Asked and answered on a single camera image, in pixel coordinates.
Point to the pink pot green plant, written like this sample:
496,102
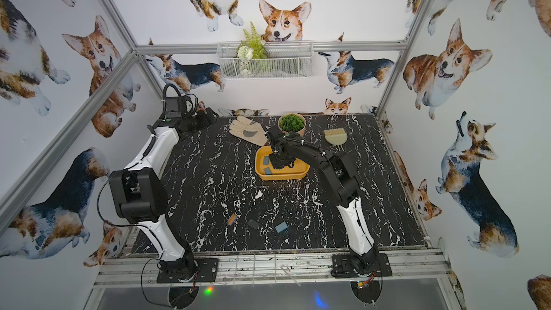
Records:
292,122

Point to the aluminium front rail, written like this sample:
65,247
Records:
257,269

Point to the white wire wall basket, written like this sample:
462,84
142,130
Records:
273,60

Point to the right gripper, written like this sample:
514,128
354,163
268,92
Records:
275,163

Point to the artificial fern and flower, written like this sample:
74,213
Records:
252,53

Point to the beige work glove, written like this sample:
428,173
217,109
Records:
248,130

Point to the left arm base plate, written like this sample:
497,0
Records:
202,270

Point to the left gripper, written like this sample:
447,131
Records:
200,120

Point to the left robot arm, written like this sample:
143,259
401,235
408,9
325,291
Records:
140,198

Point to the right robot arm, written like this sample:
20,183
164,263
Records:
337,175

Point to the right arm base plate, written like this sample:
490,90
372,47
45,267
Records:
351,266

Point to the yellow storage box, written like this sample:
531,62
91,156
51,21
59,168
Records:
298,171

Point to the black eraser lower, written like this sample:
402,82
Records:
254,224

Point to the orange white eraser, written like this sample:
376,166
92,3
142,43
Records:
232,219

